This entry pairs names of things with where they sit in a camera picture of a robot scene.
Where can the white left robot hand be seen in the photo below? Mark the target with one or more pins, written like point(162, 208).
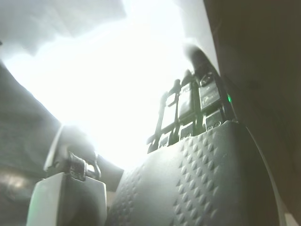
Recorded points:
point(188, 183)

